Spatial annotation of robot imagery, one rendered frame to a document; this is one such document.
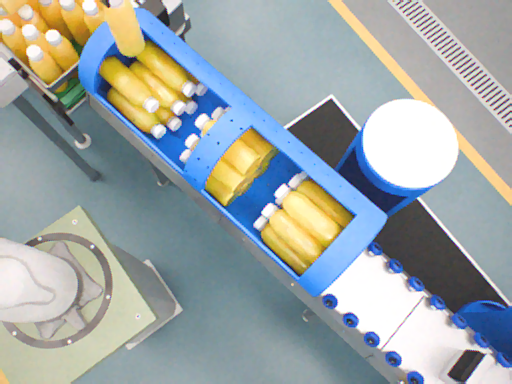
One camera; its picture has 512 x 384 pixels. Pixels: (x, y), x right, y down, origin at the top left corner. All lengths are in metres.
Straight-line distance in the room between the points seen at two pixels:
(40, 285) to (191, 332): 1.31
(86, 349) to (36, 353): 0.12
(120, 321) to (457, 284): 1.60
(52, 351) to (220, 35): 1.96
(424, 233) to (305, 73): 1.06
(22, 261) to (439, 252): 1.82
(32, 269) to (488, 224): 2.17
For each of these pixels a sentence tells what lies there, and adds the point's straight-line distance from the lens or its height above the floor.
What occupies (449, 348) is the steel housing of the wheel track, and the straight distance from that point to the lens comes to 1.50.
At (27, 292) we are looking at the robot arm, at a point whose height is 1.32.
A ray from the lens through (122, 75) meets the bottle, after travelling 1.37.
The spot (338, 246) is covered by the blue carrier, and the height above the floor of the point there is 1.23.
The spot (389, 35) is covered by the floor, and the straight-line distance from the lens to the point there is 2.90.
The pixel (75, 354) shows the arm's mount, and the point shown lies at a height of 1.06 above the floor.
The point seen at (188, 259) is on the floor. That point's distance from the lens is 2.33.
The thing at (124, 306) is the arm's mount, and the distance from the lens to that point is 1.27.
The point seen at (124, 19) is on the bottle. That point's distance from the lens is 1.15.
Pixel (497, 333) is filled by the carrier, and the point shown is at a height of 0.54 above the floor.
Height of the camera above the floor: 2.30
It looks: 75 degrees down
